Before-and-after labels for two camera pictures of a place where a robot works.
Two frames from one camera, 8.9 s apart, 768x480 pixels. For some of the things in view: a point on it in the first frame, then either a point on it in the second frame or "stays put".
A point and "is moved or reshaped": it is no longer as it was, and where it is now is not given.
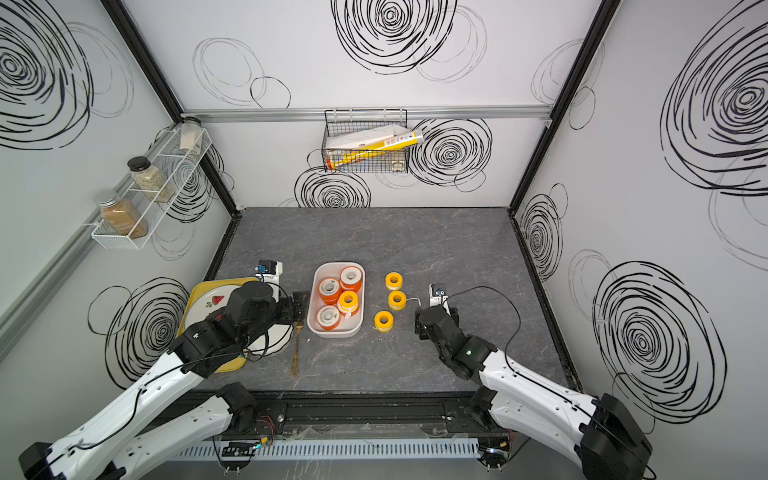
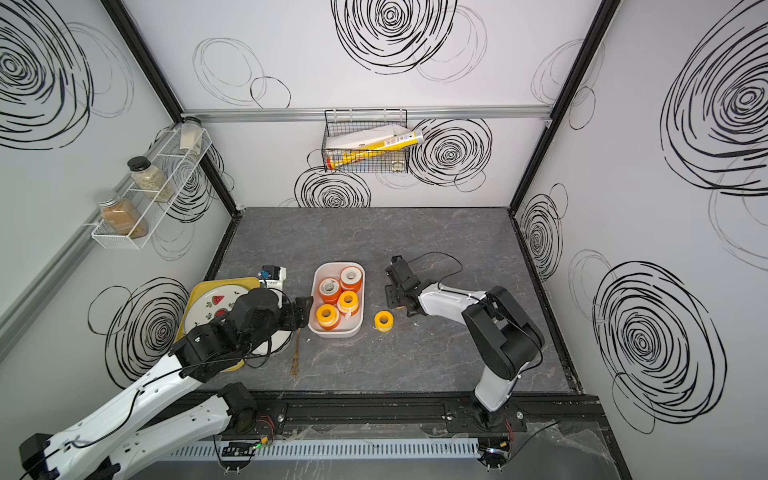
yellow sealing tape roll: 394,281 is moved or reshaped
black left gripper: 291,315 stays put
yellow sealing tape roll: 348,301 stays put
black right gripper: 418,327 → 390,296
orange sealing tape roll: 330,290 stays put
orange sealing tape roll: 351,279 stays put
